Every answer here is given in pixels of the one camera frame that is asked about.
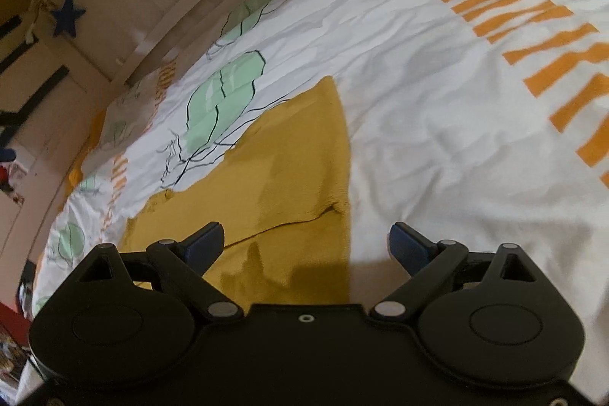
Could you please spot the white leaf print duvet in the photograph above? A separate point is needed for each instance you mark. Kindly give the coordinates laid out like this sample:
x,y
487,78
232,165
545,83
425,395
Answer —
x,y
428,101

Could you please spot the blue star decoration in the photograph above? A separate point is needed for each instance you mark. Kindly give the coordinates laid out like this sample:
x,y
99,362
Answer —
x,y
67,17

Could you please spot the red patterned cloth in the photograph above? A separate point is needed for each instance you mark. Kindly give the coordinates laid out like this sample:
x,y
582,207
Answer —
x,y
12,339

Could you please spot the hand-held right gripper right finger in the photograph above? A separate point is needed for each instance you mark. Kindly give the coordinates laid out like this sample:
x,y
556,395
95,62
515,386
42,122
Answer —
x,y
404,245

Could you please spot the yellow bedsheet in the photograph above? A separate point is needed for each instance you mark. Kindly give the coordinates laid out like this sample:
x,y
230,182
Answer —
x,y
97,125

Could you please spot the wooden bed frame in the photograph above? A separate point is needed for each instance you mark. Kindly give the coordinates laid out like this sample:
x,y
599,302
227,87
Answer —
x,y
157,6

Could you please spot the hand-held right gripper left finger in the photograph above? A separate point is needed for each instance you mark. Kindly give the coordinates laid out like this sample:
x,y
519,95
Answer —
x,y
208,240

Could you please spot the wall poster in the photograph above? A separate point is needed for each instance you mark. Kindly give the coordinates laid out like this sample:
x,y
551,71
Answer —
x,y
13,177

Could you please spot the mustard yellow knit sweater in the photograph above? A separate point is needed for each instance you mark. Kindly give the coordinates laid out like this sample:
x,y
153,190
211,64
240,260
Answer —
x,y
285,158

